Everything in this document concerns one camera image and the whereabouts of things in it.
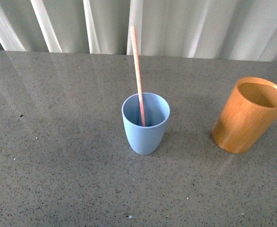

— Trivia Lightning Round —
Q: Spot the pink chopstick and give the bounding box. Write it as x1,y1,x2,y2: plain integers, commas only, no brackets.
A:
130,26,146,127

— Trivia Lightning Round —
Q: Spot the blue plastic cup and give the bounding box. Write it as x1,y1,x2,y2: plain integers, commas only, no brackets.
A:
121,92,171,155

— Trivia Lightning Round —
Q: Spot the bamboo chopstick holder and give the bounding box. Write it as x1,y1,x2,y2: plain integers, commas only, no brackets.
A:
212,77,277,154

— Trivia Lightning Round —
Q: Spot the white curtain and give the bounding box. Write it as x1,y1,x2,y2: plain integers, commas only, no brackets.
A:
0,0,277,61

